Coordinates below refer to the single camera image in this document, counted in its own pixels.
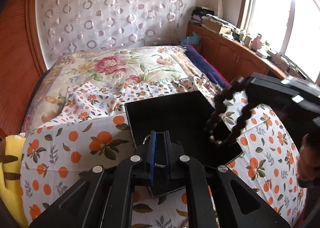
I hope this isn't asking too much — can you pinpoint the dark wooden bead bracelet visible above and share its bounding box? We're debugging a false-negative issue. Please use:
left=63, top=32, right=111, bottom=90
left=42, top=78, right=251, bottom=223
left=209, top=76, right=261, bottom=146

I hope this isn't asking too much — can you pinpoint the black square jewelry box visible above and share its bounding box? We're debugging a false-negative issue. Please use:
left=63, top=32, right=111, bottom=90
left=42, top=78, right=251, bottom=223
left=125, top=91, right=242, bottom=198

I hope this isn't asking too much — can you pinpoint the person's right hand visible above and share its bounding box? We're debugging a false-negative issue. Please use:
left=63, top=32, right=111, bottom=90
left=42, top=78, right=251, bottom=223
left=297, top=134, right=319, bottom=188

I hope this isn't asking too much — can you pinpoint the pink ceramic figurine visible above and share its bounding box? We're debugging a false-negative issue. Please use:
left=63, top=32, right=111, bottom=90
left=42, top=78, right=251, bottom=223
left=251, top=34, right=263, bottom=51

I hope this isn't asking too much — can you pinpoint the wooden sideboard cabinet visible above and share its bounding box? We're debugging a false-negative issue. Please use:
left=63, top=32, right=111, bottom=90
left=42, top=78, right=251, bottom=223
left=187, top=23, right=287, bottom=82

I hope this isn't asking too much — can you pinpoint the dark blue blanket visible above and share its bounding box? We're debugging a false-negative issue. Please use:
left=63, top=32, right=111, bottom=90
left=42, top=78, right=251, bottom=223
left=181, top=45, right=229, bottom=88

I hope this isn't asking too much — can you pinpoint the yellow plush toy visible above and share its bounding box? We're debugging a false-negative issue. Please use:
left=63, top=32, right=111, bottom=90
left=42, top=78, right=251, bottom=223
left=1, top=135, right=28, bottom=227

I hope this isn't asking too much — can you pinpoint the stack of books and papers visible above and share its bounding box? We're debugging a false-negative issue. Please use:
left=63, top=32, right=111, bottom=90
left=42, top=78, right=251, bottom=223
left=190, top=6, right=236, bottom=34

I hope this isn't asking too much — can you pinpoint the floral bed quilt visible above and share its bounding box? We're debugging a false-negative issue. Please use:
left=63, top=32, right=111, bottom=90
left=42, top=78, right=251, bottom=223
left=22, top=46, right=221, bottom=132

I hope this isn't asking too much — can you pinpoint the red-brown wooden wardrobe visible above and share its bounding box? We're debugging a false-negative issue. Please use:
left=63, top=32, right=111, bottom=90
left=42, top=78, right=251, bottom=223
left=1, top=0, right=46, bottom=135

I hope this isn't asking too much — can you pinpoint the circle-pattern sheer curtain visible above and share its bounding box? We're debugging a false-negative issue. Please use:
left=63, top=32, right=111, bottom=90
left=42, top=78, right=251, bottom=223
left=37, top=0, right=188, bottom=58

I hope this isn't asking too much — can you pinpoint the window with wooden frame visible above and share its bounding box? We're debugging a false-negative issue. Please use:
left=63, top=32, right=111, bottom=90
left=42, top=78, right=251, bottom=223
left=243, top=0, right=319, bottom=83

